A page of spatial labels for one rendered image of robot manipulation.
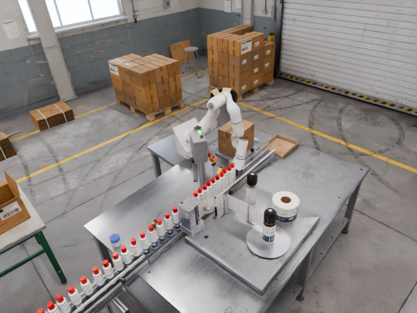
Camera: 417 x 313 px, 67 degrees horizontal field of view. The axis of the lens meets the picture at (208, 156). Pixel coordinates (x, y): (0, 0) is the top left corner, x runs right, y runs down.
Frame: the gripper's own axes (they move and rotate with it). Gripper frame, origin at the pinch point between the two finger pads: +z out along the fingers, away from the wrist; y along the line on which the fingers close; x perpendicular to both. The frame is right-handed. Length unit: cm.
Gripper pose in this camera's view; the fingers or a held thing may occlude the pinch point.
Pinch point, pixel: (236, 174)
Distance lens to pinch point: 282.1
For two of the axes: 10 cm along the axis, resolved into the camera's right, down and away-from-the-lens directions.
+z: -1.7, 9.3, 3.3
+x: 6.4, -1.5, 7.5
